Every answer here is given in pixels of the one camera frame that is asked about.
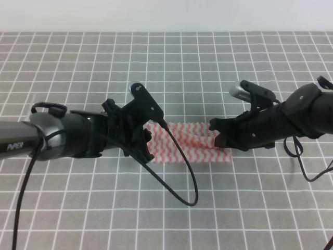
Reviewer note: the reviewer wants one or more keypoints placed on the grey white-grid tablecloth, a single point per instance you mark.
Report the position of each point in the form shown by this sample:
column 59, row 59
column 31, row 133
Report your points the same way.
column 260, row 200

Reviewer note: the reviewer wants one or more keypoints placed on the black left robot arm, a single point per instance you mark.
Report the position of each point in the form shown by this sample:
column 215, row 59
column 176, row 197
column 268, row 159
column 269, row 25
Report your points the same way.
column 77, row 133

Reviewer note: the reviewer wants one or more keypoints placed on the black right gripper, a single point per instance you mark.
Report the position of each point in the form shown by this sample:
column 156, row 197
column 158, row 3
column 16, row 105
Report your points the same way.
column 248, row 131

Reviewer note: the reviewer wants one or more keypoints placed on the pink white wavy-striped towel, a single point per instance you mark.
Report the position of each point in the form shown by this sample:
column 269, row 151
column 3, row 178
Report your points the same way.
column 195, row 140

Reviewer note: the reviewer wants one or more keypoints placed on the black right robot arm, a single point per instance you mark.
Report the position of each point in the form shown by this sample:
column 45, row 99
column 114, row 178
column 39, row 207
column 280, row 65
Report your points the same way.
column 307, row 112

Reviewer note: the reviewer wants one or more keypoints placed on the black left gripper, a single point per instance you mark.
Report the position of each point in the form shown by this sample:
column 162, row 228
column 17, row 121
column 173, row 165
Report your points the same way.
column 121, row 127

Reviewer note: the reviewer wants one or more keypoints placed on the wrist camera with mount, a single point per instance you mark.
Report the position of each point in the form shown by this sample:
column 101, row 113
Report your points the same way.
column 258, row 96
column 146, row 104

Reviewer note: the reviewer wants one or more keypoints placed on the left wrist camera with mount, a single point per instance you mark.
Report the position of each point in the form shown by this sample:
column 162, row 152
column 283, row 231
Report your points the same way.
column 146, row 104

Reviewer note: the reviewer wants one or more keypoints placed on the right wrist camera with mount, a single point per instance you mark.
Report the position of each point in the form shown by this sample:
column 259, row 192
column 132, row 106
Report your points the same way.
column 258, row 96

